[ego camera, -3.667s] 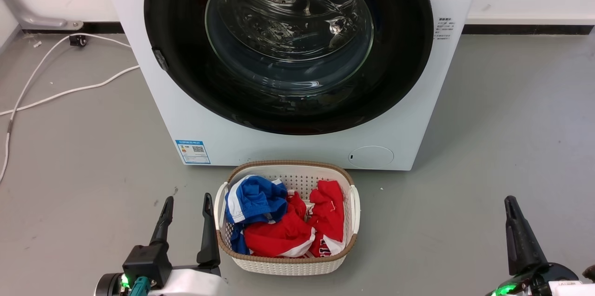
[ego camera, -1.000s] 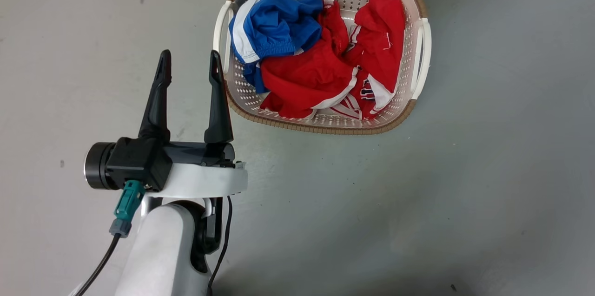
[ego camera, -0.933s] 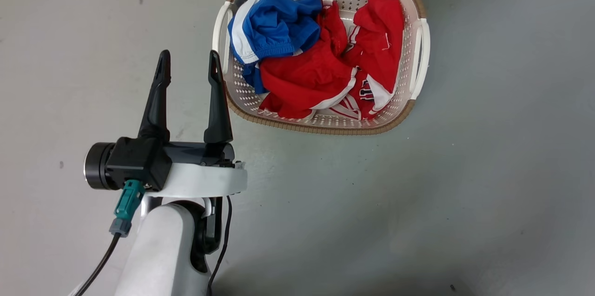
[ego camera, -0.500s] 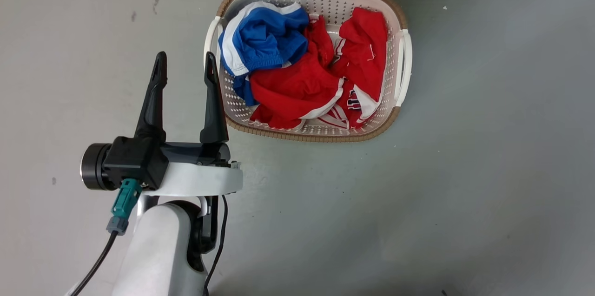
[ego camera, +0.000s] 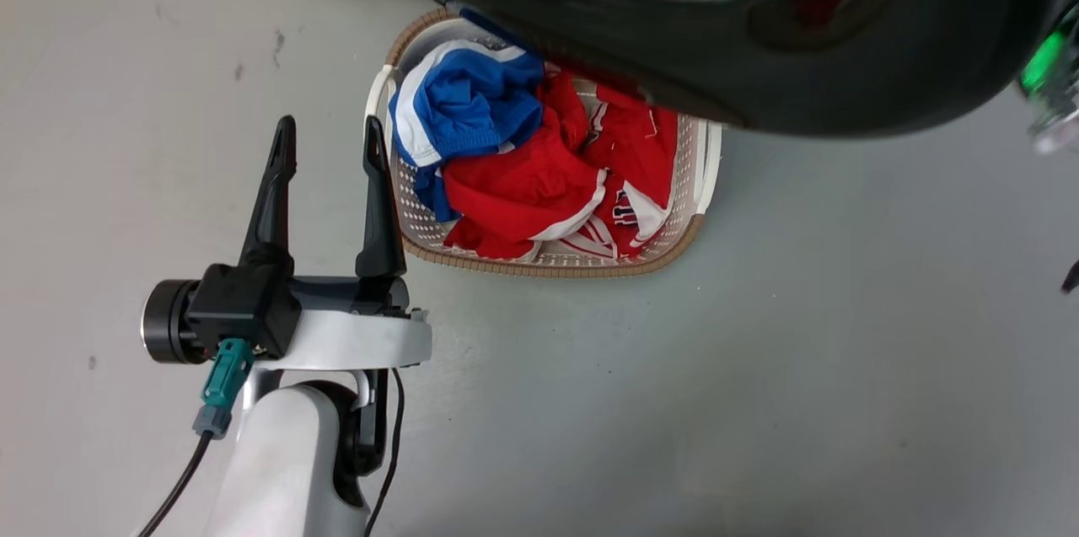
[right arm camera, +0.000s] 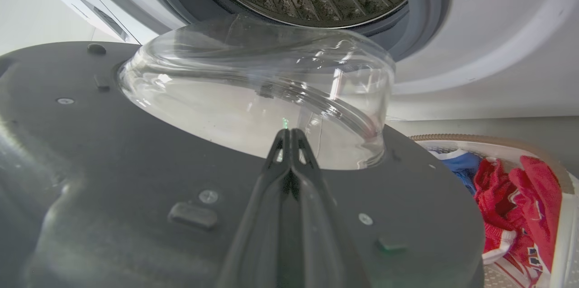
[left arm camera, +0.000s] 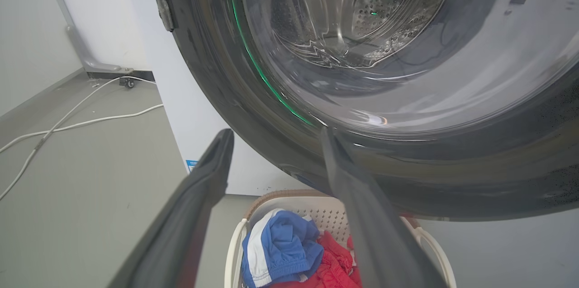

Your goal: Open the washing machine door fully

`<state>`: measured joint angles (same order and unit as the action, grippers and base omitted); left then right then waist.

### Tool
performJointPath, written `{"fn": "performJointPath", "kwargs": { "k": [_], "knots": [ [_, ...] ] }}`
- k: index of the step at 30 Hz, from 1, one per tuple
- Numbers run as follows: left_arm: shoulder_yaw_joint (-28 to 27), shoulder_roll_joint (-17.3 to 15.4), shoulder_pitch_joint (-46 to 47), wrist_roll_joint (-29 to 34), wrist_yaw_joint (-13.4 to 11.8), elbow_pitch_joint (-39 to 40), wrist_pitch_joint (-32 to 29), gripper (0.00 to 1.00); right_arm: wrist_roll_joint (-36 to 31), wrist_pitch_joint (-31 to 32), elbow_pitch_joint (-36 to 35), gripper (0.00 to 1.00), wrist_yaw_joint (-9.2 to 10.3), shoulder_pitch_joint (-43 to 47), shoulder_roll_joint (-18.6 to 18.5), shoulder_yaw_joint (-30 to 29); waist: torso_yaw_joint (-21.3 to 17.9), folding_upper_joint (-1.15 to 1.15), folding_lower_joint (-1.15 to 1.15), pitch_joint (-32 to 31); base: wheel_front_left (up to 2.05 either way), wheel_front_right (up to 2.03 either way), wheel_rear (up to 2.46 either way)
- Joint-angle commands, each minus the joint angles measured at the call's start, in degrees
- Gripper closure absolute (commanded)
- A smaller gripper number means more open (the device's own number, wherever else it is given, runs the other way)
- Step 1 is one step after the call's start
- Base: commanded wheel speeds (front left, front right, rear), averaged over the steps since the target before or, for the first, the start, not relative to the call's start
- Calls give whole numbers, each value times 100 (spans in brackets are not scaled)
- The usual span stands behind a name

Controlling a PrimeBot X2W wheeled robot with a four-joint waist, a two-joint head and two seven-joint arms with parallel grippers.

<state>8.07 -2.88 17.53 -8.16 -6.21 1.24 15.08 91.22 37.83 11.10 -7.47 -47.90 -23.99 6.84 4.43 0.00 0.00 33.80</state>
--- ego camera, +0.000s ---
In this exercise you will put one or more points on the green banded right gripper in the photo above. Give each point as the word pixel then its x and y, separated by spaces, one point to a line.
pixel 1049 82

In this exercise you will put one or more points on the black round washing machine door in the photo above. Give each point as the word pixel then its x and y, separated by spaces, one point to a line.
pixel 885 48

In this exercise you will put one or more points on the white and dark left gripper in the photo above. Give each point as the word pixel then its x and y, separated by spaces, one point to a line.
pixel 354 335

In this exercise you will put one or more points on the blue and white garment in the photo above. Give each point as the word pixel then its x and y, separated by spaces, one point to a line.
pixel 464 107

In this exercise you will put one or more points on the white perforated laundry basket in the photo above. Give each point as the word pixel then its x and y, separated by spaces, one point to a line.
pixel 687 183

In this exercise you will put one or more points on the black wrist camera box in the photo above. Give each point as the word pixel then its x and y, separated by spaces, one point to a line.
pixel 228 309

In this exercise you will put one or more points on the plain red garment white trim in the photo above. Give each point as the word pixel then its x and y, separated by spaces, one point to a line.
pixel 514 191

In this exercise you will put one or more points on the red jersey with printed letters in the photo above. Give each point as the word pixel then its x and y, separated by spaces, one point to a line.
pixel 632 158

